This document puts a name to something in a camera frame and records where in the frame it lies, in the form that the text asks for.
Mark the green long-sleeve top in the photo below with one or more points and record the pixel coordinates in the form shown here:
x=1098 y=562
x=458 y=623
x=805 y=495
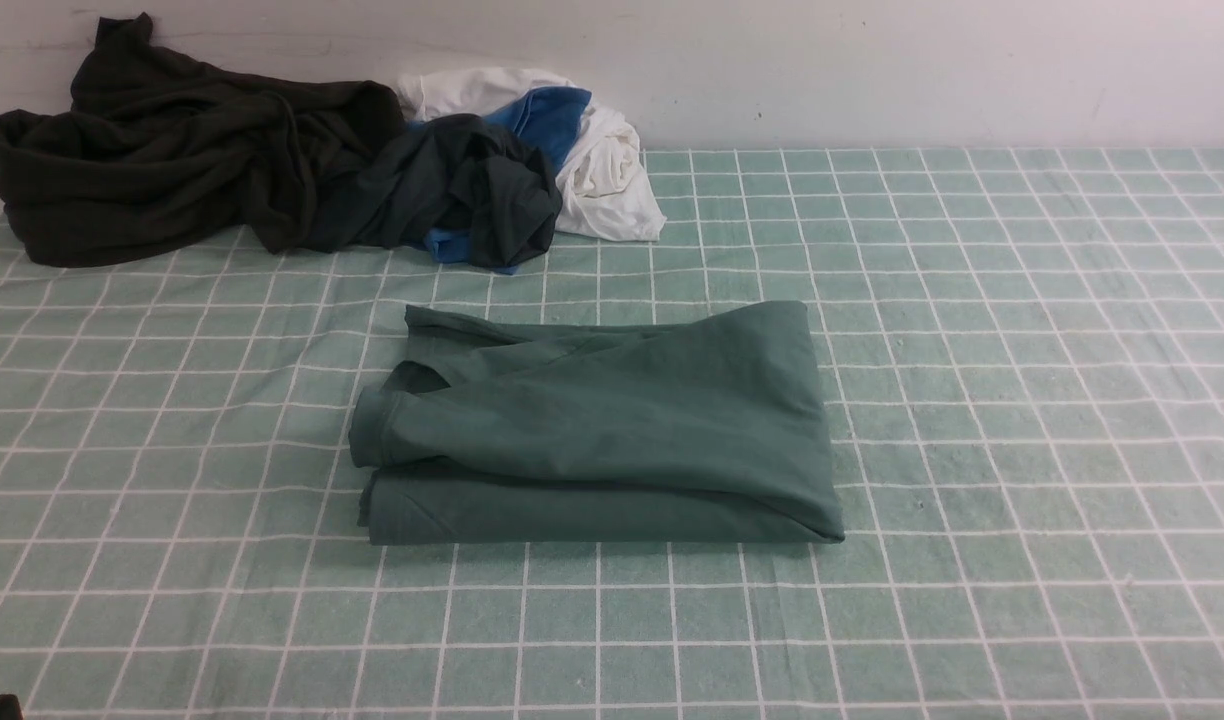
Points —
x=712 y=431

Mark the white crumpled garment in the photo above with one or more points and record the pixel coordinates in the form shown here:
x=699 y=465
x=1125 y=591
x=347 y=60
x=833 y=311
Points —
x=605 y=188

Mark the dark grey crumpled garment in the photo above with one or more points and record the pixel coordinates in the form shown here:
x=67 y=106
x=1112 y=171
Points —
x=398 y=193

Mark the blue crumpled garment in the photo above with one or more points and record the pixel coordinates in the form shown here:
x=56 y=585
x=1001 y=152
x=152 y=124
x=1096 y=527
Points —
x=547 y=120

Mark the green checked tablecloth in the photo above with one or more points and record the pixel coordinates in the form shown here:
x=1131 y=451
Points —
x=1022 y=353

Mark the dark olive crumpled garment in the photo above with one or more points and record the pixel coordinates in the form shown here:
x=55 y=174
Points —
x=159 y=151

